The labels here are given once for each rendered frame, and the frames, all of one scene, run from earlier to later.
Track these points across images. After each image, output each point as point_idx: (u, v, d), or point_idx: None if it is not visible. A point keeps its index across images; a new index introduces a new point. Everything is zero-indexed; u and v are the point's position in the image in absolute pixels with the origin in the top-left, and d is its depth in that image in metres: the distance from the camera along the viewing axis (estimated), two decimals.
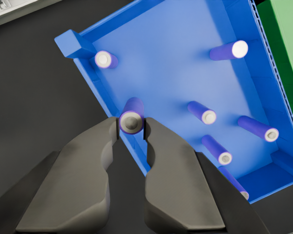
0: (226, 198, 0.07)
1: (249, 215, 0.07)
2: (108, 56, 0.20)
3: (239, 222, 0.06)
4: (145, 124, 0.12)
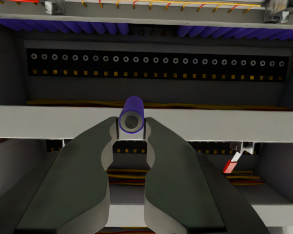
0: (226, 198, 0.07)
1: (249, 215, 0.07)
2: (136, 129, 0.13)
3: (239, 222, 0.06)
4: (145, 124, 0.12)
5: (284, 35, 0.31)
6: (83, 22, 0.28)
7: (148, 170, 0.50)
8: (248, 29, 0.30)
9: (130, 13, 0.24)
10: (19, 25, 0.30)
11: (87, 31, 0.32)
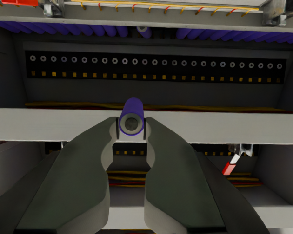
0: (226, 198, 0.07)
1: (249, 215, 0.07)
2: (146, 28, 0.27)
3: (239, 222, 0.06)
4: (145, 124, 0.12)
5: (282, 38, 0.31)
6: (83, 24, 0.28)
7: (147, 172, 0.50)
8: (246, 32, 0.30)
9: (129, 16, 0.24)
10: (18, 28, 0.30)
11: (86, 34, 0.32)
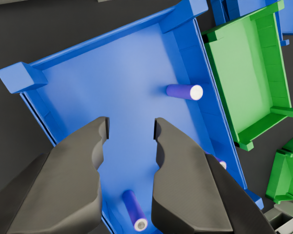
0: (236, 202, 0.07)
1: (258, 221, 0.06)
2: None
3: (248, 227, 0.06)
4: (156, 124, 0.12)
5: None
6: None
7: None
8: None
9: None
10: None
11: None
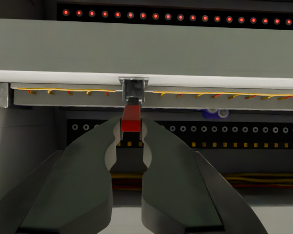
0: (223, 196, 0.07)
1: (245, 213, 0.07)
2: (216, 109, 0.25)
3: (236, 220, 0.06)
4: (141, 124, 0.12)
5: None
6: None
7: None
8: None
9: (208, 102, 0.22)
10: None
11: (141, 107, 0.30)
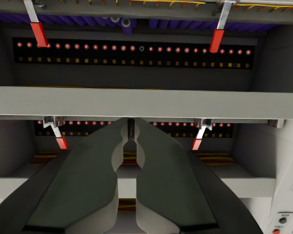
0: (216, 194, 0.07)
1: (238, 210, 0.07)
2: (118, 19, 0.32)
3: (229, 217, 0.06)
4: (133, 125, 0.12)
5: (239, 27, 0.36)
6: (64, 15, 0.33)
7: (130, 152, 0.54)
8: (206, 22, 0.35)
9: (101, 9, 0.29)
10: (9, 18, 0.34)
11: (69, 23, 0.37)
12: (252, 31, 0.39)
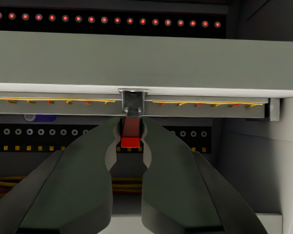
0: (223, 196, 0.07)
1: (245, 213, 0.07)
2: None
3: (236, 220, 0.06)
4: (141, 124, 0.12)
5: None
6: None
7: None
8: None
9: None
10: None
11: None
12: None
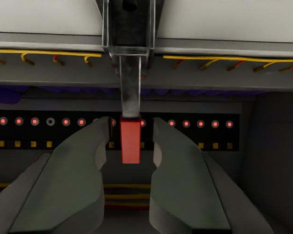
0: (233, 200, 0.07)
1: (256, 219, 0.06)
2: None
3: (245, 225, 0.06)
4: (153, 124, 0.12)
5: (203, 92, 0.20)
6: None
7: None
8: None
9: None
10: None
11: None
12: (230, 95, 0.22)
